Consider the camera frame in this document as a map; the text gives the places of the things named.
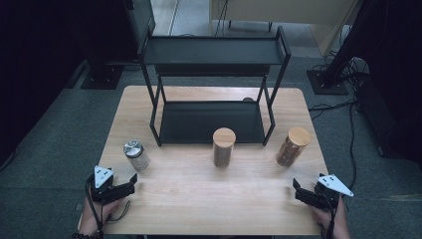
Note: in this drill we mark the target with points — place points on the black stand with square base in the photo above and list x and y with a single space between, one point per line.
328 83

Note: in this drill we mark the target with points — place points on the person's right hand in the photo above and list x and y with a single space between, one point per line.
326 217

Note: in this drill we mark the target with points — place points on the black flat stand base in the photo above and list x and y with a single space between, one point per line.
101 77

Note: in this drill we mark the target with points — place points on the beige cabinet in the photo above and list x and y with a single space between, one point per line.
285 11

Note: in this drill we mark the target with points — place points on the black curtain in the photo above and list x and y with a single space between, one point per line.
40 49

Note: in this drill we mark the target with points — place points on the person's left hand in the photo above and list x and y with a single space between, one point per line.
96 212

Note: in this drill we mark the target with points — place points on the black box on floor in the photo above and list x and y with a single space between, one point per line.
388 122

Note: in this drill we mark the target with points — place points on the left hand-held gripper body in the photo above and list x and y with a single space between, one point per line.
104 192

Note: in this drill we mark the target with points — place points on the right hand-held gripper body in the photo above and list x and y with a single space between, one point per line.
326 195

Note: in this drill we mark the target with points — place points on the wooden-lid jar of tan grains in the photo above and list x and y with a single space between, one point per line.
224 149

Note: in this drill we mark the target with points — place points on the small dark round object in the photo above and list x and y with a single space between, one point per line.
248 99

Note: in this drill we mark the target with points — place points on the wooden-lid jar of brown pieces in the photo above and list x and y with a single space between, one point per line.
292 149

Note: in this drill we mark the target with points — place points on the silver-top drink can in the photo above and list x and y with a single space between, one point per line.
137 159

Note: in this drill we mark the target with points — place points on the black two-tier metal rack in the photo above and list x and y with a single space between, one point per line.
205 122

